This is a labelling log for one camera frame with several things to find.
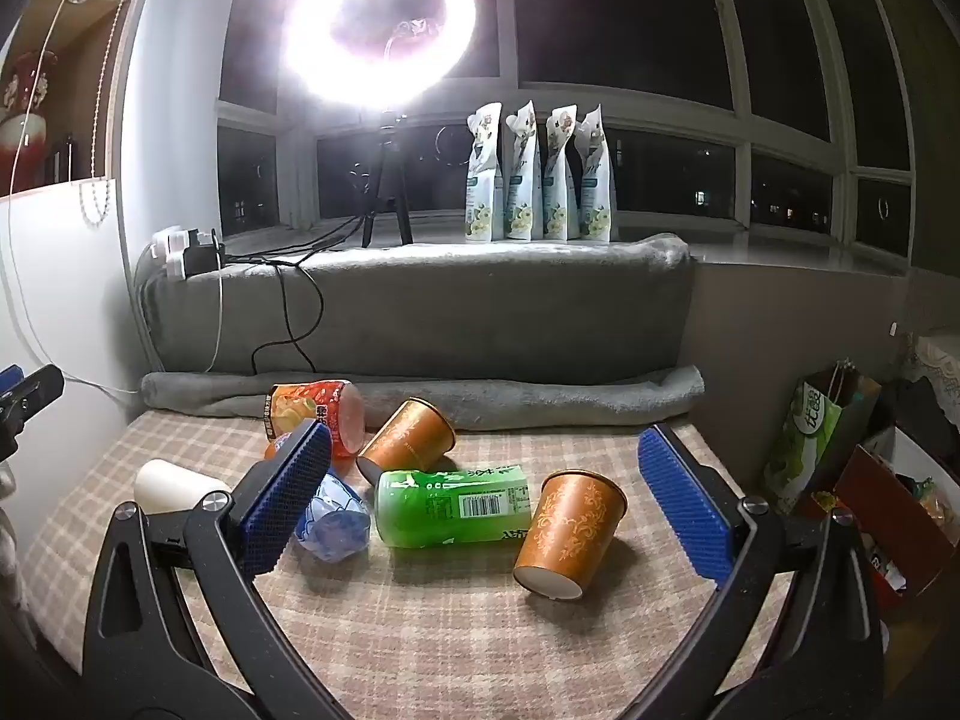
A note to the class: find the red cardboard box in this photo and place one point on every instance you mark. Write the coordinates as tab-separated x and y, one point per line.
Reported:
874	502

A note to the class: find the rolled grey blanket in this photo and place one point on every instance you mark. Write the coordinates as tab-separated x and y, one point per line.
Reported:
525	397

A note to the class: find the green plastic bottle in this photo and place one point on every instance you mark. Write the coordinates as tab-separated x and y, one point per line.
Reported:
450	510

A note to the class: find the white power strip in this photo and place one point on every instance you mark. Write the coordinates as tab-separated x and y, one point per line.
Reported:
169	244

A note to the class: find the dark cloth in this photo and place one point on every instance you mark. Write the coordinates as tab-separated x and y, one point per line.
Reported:
919	409

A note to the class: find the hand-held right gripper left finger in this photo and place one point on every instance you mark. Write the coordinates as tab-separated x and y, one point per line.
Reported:
289	499

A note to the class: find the orange patterned paper cup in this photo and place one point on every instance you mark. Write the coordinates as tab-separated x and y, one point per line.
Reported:
409	439
574	532

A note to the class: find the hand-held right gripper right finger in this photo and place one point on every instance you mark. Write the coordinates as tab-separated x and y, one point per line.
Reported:
686	510

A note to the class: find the black power adapter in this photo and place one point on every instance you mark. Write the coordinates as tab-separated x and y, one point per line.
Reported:
202	255

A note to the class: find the white paper cup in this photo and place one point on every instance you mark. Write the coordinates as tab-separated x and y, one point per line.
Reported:
169	487

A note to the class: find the red vase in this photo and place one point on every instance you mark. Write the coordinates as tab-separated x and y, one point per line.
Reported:
26	120

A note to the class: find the crumpled blue plastic cup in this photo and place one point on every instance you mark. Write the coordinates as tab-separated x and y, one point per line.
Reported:
334	521

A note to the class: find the black tripod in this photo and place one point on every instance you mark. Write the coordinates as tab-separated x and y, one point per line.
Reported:
390	172

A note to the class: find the white standing pouch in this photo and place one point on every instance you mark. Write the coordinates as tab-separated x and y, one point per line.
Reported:
559	187
484	187
523	187
596	187

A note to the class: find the orange snack canister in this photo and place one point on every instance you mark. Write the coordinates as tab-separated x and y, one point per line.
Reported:
300	405

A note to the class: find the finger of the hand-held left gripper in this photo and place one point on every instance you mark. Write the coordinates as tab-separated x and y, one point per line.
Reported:
30	394

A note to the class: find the plaid blanket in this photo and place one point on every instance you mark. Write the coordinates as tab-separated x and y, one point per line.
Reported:
420	615

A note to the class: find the green paper bag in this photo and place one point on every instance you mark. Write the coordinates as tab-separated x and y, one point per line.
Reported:
814	435

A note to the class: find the wooden shelf cabinet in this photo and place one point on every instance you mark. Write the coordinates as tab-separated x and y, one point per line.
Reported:
67	30

